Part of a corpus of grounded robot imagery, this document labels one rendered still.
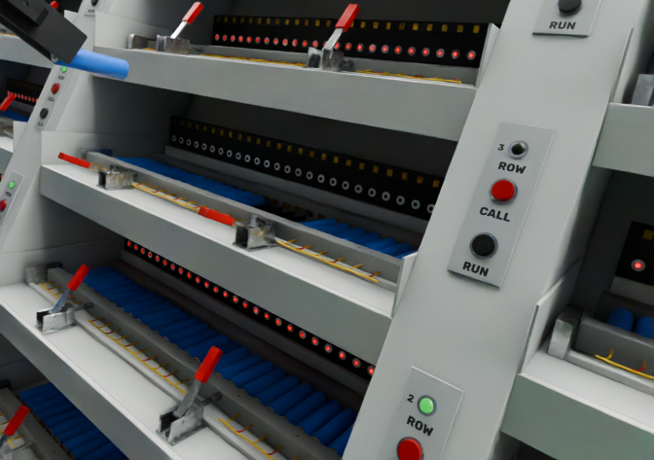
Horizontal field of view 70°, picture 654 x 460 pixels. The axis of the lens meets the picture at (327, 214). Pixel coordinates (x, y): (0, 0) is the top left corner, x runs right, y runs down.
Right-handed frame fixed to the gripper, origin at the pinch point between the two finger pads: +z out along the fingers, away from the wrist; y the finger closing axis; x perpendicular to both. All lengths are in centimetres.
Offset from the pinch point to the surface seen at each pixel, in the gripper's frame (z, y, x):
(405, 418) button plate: 21.3, -33.9, 15.0
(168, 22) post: 25.9, 30.3, -22.4
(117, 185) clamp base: 22.6, 13.3, 7.3
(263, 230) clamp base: 22.0, -13.4, 6.0
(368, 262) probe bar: 24.7, -24.3, 4.7
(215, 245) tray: 20.9, -9.6, 9.3
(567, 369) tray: 24.0, -42.3, 7.0
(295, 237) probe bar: 24.9, -15.3, 5.0
